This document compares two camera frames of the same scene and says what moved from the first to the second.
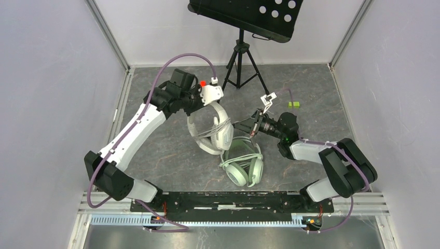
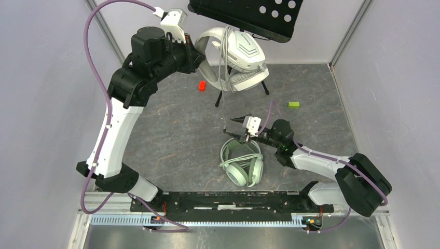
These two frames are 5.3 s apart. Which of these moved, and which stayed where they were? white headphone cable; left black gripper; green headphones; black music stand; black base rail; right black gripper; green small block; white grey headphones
Moved: left black gripper; right black gripper; white grey headphones; white headphone cable
Stayed: black music stand; black base rail; green headphones; green small block
